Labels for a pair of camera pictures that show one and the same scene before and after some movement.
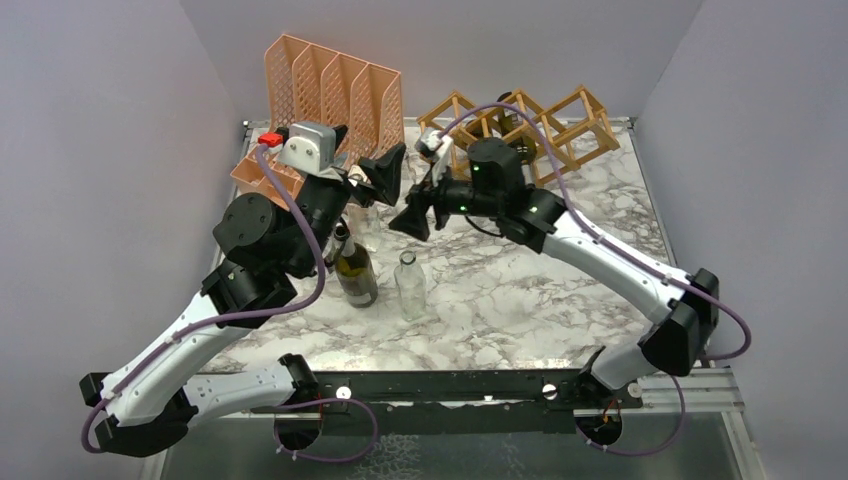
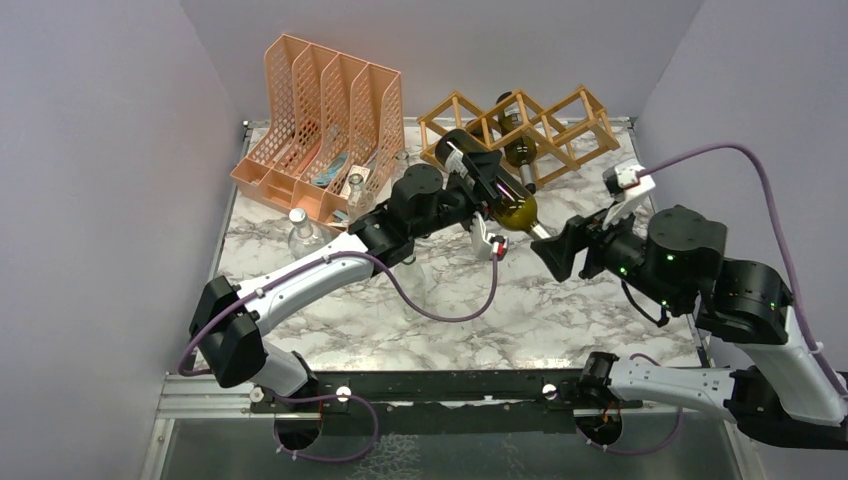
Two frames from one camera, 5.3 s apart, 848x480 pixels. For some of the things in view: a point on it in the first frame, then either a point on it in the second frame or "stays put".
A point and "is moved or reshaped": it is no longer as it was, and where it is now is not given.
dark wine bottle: x=354 y=270 is moved or reshaped
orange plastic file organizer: x=311 y=85 stays put
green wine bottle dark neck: x=475 y=127 stays put
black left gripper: x=384 y=173 -> x=486 y=167
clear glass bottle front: x=411 y=281 stays put
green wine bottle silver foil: x=510 y=120 stays put
